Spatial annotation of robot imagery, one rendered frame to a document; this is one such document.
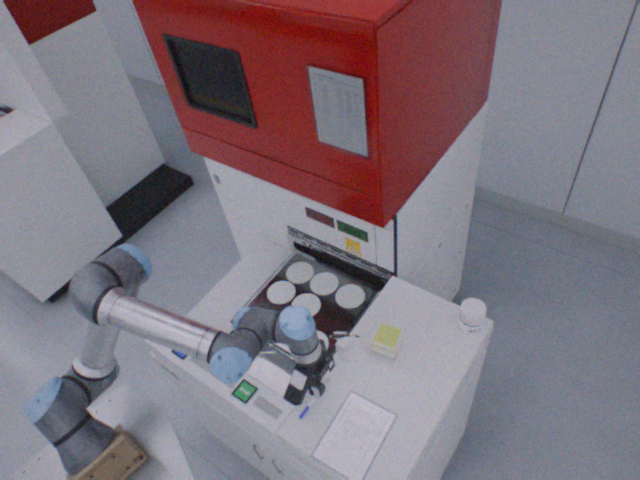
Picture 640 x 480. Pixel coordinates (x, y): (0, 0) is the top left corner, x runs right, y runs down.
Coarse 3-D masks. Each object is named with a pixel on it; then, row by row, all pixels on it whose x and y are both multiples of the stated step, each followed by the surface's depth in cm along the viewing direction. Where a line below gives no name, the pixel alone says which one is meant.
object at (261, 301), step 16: (320, 272) 172; (336, 272) 171; (304, 288) 168; (368, 288) 165; (256, 304) 166; (272, 304) 165; (288, 304) 164; (336, 304) 162; (320, 320) 158; (336, 320) 158; (352, 320) 157; (288, 352) 152
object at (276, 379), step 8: (256, 360) 154; (264, 360) 153; (256, 368) 152; (264, 368) 151; (272, 368) 151; (256, 376) 150; (264, 376) 150; (272, 376) 149; (280, 376) 149; (288, 376) 149; (264, 384) 148; (272, 384) 147; (280, 384) 147; (288, 384) 147; (280, 392) 145
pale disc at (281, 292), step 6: (276, 282) 171; (282, 282) 171; (288, 282) 171; (270, 288) 170; (276, 288) 169; (282, 288) 169; (288, 288) 169; (294, 288) 168; (270, 294) 168; (276, 294) 168; (282, 294) 167; (288, 294) 167; (294, 294) 167; (270, 300) 166; (276, 300) 166; (282, 300) 166; (288, 300) 165
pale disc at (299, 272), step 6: (294, 264) 176; (300, 264) 175; (306, 264) 175; (288, 270) 174; (294, 270) 174; (300, 270) 173; (306, 270) 173; (312, 270) 173; (288, 276) 172; (294, 276) 172; (300, 276) 172; (306, 276) 171; (312, 276) 171; (294, 282) 170; (300, 282) 170
